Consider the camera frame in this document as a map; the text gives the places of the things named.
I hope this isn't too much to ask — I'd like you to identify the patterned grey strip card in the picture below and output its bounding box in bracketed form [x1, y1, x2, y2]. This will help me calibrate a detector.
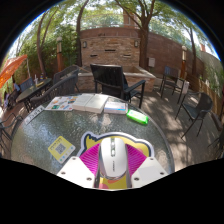
[23, 105, 45, 126]

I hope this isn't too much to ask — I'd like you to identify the thin-trunk tree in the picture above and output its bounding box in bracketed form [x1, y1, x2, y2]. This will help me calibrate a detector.
[188, 23, 198, 76]

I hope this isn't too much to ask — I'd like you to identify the person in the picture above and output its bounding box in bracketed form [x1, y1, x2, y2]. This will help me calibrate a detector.
[12, 81, 22, 94]

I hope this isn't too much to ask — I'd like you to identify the brown lamp post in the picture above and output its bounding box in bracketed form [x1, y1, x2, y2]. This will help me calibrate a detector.
[55, 36, 64, 73]
[180, 45, 188, 79]

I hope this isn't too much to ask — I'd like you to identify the curved-trunk tree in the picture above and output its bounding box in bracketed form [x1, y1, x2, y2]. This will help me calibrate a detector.
[75, 0, 93, 67]

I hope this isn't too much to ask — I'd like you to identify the black slatted chair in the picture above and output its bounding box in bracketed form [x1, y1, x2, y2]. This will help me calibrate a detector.
[89, 63, 147, 109]

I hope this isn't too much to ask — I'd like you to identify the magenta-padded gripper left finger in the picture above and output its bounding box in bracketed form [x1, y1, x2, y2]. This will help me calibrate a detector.
[56, 143, 101, 190]

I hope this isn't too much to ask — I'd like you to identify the twin-trunk tree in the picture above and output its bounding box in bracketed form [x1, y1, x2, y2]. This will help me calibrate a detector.
[35, 8, 59, 79]

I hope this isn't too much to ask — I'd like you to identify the white computer mouse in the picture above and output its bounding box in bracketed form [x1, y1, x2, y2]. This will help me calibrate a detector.
[98, 136, 129, 181]

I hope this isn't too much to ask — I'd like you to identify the colourful printed leaflet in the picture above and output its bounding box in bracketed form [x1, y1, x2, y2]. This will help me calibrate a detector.
[44, 95, 78, 112]

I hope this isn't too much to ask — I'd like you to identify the orange parasol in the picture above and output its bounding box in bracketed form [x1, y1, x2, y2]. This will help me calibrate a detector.
[0, 54, 29, 89]

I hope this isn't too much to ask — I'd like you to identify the dark wicker chair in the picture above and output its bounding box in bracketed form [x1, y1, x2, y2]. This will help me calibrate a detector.
[29, 74, 79, 111]
[52, 64, 81, 86]

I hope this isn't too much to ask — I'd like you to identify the blue mesh chair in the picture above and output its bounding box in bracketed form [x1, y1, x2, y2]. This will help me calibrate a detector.
[159, 65, 182, 98]
[18, 77, 35, 93]

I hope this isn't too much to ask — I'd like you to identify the yellow square card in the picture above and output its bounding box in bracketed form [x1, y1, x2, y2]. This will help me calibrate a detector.
[47, 135, 77, 164]

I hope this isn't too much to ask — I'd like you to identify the forked-trunk tree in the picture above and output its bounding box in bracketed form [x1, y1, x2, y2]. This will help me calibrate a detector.
[114, 0, 161, 69]

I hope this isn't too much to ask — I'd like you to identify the green flat box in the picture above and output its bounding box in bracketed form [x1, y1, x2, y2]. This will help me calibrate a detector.
[125, 108, 150, 126]

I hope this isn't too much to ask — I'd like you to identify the dark round glass table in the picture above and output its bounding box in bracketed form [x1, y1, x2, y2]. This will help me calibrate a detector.
[14, 77, 53, 113]

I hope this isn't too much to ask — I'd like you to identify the white blue-edged book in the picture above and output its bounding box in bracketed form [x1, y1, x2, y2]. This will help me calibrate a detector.
[103, 99, 129, 115]

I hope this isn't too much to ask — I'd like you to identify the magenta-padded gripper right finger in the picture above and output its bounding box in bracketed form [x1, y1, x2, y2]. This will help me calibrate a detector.
[125, 143, 169, 188]

